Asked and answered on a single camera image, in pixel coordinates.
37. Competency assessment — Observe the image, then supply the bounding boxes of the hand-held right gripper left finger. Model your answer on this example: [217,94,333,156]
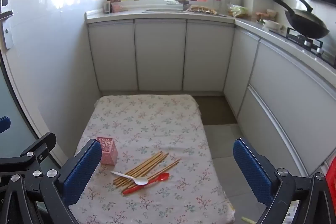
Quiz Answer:
[0,139,103,224]

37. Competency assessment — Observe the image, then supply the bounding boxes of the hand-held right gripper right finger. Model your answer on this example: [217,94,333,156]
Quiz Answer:
[233,138,336,224]

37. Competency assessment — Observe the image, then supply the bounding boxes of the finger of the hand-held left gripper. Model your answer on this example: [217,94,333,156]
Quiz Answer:
[0,132,57,174]
[0,116,11,134]

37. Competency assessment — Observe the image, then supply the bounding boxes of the pink cutout chopstick holder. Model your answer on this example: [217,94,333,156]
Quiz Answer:
[96,136,118,166]

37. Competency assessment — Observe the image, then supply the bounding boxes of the white plastic spoon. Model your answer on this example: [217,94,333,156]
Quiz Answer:
[110,170,149,186]

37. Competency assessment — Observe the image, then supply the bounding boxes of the pile of bamboo chopsticks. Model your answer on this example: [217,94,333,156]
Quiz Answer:
[113,151,182,191]

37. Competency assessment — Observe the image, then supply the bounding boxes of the red plastic spoon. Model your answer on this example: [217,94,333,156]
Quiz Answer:
[122,173,170,195]

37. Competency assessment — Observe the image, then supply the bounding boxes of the brown floor mat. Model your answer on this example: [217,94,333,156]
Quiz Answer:
[193,95,238,126]

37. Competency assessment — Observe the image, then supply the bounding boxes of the red plastic object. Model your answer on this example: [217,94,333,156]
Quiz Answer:
[325,157,336,189]

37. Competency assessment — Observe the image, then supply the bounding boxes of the floral printed tablecloth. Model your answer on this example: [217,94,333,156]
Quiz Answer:
[69,94,235,224]

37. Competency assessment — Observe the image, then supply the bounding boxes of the black gas stove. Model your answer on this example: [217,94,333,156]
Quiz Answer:
[285,27,336,68]

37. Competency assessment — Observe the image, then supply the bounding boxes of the white ceramic bowl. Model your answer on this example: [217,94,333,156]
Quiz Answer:
[263,19,283,31]

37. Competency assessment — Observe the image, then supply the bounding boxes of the pink storage box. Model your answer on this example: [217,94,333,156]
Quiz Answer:
[110,2,129,13]

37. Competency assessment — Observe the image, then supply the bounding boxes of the black wok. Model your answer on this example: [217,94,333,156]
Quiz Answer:
[272,0,330,39]

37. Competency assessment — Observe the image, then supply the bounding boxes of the bag of green vegetables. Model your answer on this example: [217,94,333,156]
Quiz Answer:
[227,4,250,18]

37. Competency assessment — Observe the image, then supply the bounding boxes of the round tray with food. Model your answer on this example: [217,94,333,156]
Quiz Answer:
[188,6,218,15]

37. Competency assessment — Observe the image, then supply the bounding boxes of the silver door handle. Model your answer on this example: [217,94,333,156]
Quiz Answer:
[0,0,14,49]

